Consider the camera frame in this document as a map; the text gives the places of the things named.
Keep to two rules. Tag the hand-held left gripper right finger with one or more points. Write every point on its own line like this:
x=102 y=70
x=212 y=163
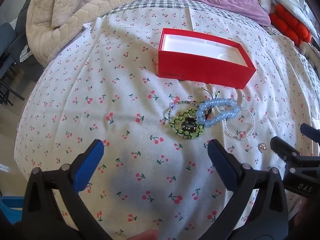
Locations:
x=220 y=160

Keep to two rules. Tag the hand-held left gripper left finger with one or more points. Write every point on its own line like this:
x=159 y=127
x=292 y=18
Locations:
x=87 y=165

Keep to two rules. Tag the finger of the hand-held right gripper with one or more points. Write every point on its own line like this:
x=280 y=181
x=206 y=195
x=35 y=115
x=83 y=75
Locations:
x=282 y=147
x=310 y=130

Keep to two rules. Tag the red cardboard box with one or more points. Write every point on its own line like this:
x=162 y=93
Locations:
x=200 y=67

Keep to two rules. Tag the cherry print bedsheet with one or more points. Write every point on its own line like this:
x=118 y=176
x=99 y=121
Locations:
x=100 y=80

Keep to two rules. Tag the blue plastic bin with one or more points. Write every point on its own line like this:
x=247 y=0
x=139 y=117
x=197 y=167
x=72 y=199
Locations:
x=10 y=205

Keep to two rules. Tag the orange plush toy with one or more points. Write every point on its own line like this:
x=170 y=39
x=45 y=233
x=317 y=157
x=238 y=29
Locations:
x=287 y=22

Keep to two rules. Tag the white pillow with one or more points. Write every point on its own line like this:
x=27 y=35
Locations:
x=295 y=5

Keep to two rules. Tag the small gingham cloth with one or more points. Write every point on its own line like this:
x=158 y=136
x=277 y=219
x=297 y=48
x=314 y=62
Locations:
x=23 y=53

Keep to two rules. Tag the blue chair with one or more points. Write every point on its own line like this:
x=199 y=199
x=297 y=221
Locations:
x=5 y=35

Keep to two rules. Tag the beige quilted blanket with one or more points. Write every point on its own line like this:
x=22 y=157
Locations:
x=75 y=5

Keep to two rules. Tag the grey gingham sheet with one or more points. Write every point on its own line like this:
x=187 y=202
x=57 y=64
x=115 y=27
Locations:
x=162 y=3

